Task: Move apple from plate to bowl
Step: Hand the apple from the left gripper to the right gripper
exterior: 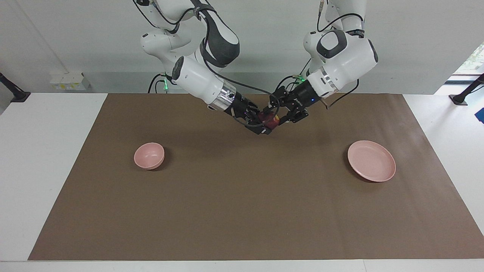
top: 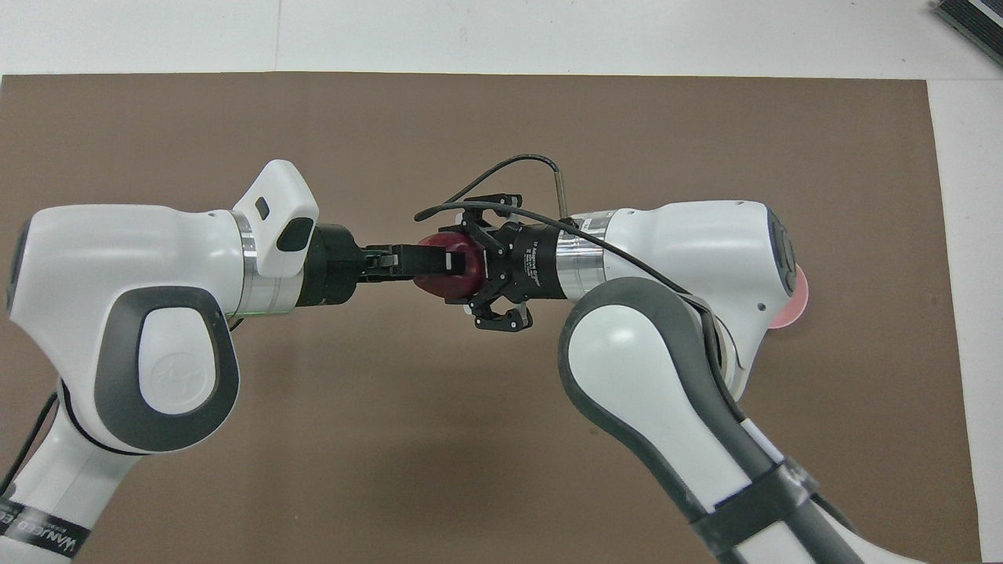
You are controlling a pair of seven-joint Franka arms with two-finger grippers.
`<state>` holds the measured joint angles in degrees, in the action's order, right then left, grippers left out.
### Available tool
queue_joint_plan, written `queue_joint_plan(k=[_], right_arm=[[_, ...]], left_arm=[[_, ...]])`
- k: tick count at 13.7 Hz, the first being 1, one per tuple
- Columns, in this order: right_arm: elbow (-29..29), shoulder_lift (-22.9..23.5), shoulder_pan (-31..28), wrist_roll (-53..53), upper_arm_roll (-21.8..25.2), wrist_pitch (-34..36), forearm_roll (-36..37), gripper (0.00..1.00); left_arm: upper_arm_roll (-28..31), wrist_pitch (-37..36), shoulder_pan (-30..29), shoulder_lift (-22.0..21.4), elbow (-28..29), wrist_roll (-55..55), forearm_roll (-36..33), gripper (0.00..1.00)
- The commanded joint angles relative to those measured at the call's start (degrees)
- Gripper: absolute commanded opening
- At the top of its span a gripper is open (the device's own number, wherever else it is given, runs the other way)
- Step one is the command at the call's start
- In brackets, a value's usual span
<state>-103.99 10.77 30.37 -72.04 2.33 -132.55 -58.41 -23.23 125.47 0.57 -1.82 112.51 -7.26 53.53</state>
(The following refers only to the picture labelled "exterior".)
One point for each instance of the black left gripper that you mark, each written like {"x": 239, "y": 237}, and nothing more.
{"x": 306, "y": 96}

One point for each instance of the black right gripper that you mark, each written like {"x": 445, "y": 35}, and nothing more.
{"x": 242, "y": 109}

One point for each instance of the dark red apple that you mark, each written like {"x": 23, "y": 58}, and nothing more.
{"x": 270, "y": 121}

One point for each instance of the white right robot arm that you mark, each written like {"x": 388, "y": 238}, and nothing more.
{"x": 196, "y": 79}

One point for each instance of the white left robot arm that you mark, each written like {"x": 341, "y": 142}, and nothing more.
{"x": 348, "y": 56}

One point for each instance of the pink plate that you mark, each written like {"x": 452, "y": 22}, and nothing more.
{"x": 372, "y": 162}

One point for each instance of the pink bowl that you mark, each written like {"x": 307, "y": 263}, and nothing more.
{"x": 149, "y": 155}

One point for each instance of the brown table mat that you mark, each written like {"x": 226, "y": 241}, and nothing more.
{"x": 242, "y": 196}

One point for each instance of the window with green view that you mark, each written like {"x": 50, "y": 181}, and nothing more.
{"x": 470, "y": 62}

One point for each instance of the blue object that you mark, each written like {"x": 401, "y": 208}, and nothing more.
{"x": 481, "y": 115}

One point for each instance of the black camera stand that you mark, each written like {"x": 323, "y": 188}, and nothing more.
{"x": 459, "y": 100}
{"x": 19, "y": 96}

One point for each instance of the white wall socket box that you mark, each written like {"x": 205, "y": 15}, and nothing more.
{"x": 70, "y": 81}

